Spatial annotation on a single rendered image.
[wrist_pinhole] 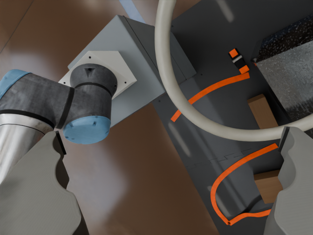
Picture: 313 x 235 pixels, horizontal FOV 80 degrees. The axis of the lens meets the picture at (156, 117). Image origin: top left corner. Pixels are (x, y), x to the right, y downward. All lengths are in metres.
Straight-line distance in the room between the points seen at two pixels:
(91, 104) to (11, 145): 0.24
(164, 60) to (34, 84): 0.41
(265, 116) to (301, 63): 0.71
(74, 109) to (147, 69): 0.38
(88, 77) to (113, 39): 0.26
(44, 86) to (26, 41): 2.11
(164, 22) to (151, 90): 0.52
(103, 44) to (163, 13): 0.62
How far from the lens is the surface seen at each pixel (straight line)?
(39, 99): 0.64
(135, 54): 0.89
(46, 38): 2.51
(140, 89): 0.89
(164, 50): 0.39
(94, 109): 0.66
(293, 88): 1.02
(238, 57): 1.60
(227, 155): 1.86
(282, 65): 1.00
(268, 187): 1.92
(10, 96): 0.65
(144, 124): 1.94
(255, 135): 0.53
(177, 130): 1.82
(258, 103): 1.56
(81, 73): 0.78
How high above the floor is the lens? 1.64
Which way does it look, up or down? 62 degrees down
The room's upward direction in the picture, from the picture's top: 131 degrees counter-clockwise
